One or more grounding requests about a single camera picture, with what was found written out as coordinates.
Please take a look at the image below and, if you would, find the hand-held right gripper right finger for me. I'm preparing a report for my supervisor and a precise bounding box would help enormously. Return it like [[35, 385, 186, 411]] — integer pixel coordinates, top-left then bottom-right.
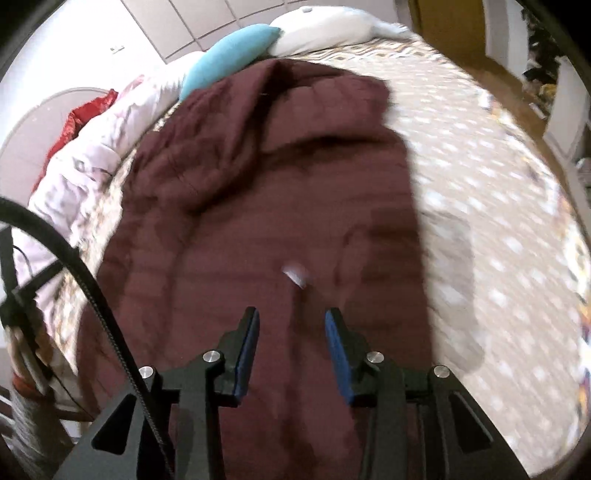
[[324, 308, 529, 480]]

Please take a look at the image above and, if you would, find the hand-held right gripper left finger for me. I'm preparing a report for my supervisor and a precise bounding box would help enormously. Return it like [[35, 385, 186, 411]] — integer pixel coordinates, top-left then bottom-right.
[[53, 307, 260, 480]]

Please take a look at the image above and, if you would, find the maroon puffer jacket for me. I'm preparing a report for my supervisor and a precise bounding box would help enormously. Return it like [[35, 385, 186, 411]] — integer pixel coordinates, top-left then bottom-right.
[[76, 58, 437, 480]]

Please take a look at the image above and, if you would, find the pile of dark clothes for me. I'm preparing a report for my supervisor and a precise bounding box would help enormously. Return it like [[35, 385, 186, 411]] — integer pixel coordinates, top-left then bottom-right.
[[522, 9, 561, 84]]

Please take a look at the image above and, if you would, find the patterned bed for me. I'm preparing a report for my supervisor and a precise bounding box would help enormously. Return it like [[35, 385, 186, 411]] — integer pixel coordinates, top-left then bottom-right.
[[28, 34, 587, 476]]

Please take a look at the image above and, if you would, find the black metal stand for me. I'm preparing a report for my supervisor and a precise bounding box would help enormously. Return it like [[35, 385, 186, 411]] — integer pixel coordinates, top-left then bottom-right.
[[0, 222, 63, 333]]

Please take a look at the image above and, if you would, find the pink fleece blanket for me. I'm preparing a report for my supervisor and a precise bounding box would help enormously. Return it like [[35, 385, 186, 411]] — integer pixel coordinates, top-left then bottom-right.
[[9, 60, 195, 315]]

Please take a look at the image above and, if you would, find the red cloth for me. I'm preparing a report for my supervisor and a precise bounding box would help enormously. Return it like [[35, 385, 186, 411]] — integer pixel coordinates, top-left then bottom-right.
[[34, 89, 120, 185]]

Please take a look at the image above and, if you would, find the teal pillow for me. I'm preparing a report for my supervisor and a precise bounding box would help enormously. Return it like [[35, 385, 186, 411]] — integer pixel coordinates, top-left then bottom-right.
[[178, 23, 282, 102]]

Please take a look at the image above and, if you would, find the arched pale headboard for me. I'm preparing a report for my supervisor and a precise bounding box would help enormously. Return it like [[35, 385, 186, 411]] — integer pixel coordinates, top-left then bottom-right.
[[0, 87, 112, 195]]

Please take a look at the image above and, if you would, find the white plush pillow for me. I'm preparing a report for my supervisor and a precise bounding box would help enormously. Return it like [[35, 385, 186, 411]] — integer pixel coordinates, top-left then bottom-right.
[[268, 6, 411, 57]]

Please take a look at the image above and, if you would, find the pale shelf unit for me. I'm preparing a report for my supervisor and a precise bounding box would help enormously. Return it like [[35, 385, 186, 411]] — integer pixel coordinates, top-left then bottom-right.
[[542, 46, 591, 195]]

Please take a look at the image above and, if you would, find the glossy pale wardrobe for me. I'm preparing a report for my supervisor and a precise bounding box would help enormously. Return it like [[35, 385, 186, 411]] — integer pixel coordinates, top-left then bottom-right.
[[122, 0, 416, 63]]

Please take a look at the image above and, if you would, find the wooden door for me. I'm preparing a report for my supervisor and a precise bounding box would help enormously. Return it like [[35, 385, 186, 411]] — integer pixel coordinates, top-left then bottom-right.
[[413, 0, 490, 70]]

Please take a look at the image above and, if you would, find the black cable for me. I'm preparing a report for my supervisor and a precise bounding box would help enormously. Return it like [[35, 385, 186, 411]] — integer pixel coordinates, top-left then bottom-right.
[[0, 198, 176, 480]]

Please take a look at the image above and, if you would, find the sisal rope post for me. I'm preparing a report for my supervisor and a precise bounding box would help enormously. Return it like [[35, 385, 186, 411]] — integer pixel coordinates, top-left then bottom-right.
[[9, 318, 75, 462]]

